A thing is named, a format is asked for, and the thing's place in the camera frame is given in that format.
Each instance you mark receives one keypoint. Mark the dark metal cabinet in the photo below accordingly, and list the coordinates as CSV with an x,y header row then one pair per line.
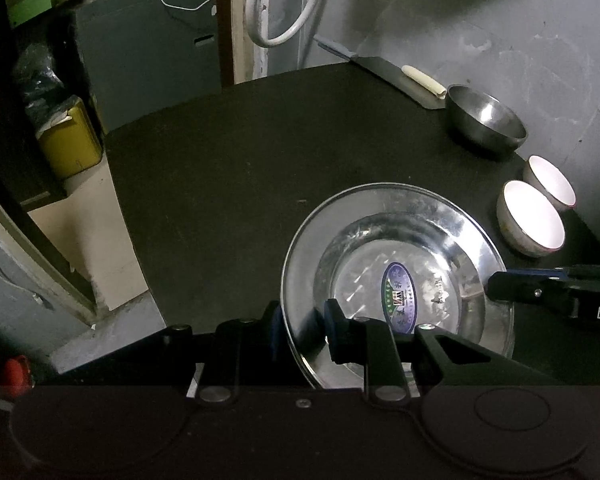
x,y
145,50

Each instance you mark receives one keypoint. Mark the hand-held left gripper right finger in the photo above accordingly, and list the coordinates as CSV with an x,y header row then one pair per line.
x,y
336,330

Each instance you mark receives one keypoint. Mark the red round object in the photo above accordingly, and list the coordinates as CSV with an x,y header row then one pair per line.
x,y
19,370

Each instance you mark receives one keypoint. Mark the steel plate with oval sticker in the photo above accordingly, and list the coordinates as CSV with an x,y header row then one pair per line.
x,y
360,240

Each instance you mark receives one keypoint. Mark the yellow plastic container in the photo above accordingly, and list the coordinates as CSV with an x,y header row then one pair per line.
x,y
72,142

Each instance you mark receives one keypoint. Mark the steel bowl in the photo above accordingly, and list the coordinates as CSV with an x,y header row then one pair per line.
x,y
485,117

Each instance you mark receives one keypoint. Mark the green box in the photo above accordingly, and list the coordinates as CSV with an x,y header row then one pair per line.
x,y
30,7

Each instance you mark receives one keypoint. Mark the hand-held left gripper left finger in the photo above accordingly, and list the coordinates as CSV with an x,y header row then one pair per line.
x,y
276,332

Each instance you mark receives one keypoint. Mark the dark cleaver knife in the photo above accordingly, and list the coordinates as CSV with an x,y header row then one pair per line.
x,y
385,75

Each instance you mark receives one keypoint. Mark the clear plastic bags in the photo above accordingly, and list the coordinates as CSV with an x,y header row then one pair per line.
x,y
37,85

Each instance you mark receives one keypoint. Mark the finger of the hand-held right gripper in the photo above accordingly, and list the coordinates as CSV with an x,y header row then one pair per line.
x,y
525,287

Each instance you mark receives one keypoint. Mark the flat cardboard sheet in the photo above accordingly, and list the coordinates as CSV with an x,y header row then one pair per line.
x,y
95,230

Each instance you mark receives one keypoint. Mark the white ceramic bowl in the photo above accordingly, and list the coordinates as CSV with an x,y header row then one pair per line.
x,y
532,217
552,182

